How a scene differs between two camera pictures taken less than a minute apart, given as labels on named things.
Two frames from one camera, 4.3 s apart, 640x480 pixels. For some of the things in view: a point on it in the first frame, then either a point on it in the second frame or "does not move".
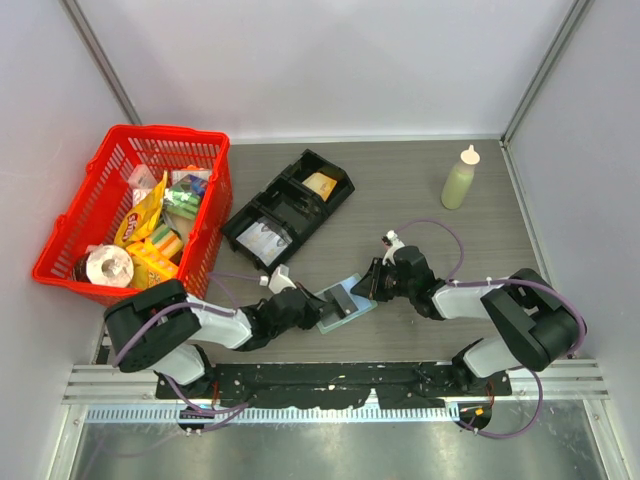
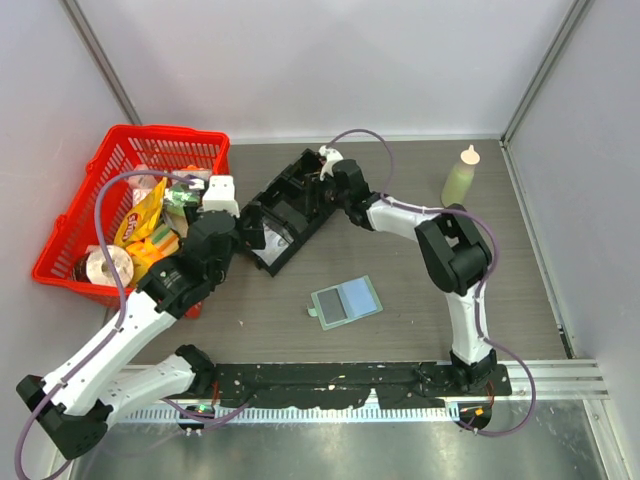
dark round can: x=79 y=271 does not move
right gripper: x=371 y=285 to x=333 y=177
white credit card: x=265 y=243 does not move
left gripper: x=313 y=309 to x=253 y=236
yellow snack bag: x=136 y=222 does not move
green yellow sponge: x=168 y=241 does not move
